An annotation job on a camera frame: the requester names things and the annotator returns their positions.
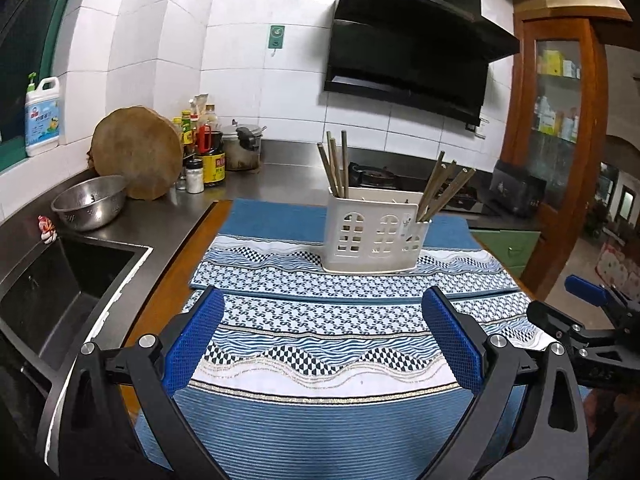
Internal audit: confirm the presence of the black gas hob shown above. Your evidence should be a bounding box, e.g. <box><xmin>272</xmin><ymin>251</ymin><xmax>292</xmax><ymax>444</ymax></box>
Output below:
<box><xmin>347</xmin><ymin>161</ymin><xmax>501</xmax><ymax>217</ymax></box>

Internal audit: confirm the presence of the metal colander bowl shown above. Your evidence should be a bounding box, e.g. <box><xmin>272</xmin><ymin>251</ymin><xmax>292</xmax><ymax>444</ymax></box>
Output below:
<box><xmin>51</xmin><ymin>175</ymin><xmax>129</xmax><ymax>232</ymax></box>

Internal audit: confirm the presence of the green window frame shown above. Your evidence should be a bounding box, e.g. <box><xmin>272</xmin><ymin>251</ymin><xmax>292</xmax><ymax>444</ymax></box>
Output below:
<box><xmin>0</xmin><ymin>0</ymin><xmax>87</xmax><ymax>173</ymax></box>

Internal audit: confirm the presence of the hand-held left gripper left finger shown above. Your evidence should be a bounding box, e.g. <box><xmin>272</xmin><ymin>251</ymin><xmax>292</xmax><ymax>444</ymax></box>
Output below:
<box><xmin>65</xmin><ymin>286</ymin><xmax>236</xmax><ymax>480</ymax></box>

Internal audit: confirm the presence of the white detergent bottle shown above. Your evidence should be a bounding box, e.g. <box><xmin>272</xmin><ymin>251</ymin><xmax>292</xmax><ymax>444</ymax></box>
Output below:
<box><xmin>24</xmin><ymin>72</ymin><xmax>61</xmax><ymax>157</ymax></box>

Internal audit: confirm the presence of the white plastic chopstick holder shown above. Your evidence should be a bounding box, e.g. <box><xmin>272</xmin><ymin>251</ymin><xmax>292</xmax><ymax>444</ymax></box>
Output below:
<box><xmin>321</xmin><ymin>186</ymin><xmax>432</xmax><ymax>275</ymax></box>

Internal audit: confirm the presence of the green yellow sauce bottle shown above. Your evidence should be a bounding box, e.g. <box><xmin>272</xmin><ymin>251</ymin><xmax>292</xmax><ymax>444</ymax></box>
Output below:
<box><xmin>181</xmin><ymin>110</ymin><xmax>199</xmax><ymax>157</ymax></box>

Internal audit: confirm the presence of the white shaker bottle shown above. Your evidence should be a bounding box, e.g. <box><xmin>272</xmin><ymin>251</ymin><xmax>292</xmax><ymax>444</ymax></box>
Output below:
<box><xmin>185</xmin><ymin>159</ymin><xmax>205</xmax><ymax>194</ymax></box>

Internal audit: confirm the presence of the steel pressure cooker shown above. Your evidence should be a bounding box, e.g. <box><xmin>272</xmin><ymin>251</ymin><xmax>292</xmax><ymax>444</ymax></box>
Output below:
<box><xmin>221</xmin><ymin>120</ymin><xmax>264</xmax><ymax>172</ymax></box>

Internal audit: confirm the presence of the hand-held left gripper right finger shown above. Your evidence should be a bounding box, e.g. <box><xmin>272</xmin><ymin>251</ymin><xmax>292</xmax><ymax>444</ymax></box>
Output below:
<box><xmin>415</xmin><ymin>286</ymin><xmax>592</xmax><ymax>480</ymax></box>

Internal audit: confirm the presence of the green drawer cabinet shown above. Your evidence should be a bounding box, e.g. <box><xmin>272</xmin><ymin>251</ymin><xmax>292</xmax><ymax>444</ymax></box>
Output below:
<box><xmin>472</xmin><ymin>229</ymin><xmax>544</xmax><ymax>280</ymax></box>

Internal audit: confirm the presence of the wooden glass-door cabinet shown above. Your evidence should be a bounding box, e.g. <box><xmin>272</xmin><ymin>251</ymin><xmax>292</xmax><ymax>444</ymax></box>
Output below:
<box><xmin>499</xmin><ymin>16</ymin><xmax>609</xmax><ymax>293</ymax></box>

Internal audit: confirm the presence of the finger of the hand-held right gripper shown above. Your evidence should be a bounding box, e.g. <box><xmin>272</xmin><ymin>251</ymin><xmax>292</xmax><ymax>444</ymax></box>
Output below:
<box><xmin>526</xmin><ymin>300</ymin><xmax>625</xmax><ymax>357</ymax></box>
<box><xmin>565</xmin><ymin>276</ymin><xmax>640</xmax><ymax>322</ymax></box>

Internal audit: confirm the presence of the blue patterned table mat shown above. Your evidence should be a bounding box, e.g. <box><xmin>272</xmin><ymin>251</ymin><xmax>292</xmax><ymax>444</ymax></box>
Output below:
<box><xmin>134</xmin><ymin>287</ymin><xmax>562</xmax><ymax>480</ymax></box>
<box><xmin>190</xmin><ymin>199</ymin><xmax>518</xmax><ymax>304</ymax></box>

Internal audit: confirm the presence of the black countertop appliance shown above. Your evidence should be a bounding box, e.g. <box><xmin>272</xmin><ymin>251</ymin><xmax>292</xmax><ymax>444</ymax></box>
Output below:
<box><xmin>488</xmin><ymin>159</ymin><xmax>547</xmax><ymax>219</ymax></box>

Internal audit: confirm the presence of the bunch of bamboo chopsticks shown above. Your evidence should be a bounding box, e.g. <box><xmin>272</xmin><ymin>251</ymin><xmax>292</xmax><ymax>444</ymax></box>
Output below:
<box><xmin>316</xmin><ymin>130</ymin><xmax>477</xmax><ymax>223</ymax></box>

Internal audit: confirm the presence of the steel kitchen sink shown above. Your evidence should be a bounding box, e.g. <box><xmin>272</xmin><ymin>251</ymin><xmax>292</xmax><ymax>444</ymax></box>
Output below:
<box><xmin>0</xmin><ymin>232</ymin><xmax>153</xmax><ymax>393</ymax></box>

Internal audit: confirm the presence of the round wooden cutting board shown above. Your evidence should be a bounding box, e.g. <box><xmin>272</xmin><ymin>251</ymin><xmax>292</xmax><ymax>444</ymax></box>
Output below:
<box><xmin>90</xmin><ymin>105</ymin><xmax>184</xmax><ymax>201</ymax></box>

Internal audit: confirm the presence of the dark soy sauce bottle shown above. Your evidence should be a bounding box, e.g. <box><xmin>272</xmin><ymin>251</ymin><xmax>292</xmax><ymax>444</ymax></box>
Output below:
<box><xmin>202</xmin><ymin>105</ymin><xmax>226</xmax><ymax>187</ymax></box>

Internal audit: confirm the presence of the black range hood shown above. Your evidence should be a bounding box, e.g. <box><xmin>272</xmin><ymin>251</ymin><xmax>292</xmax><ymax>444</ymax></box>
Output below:
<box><xmin>323</xmin><ymin>0</ymin><xmax>521</xmax><ymax>126</ymax></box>

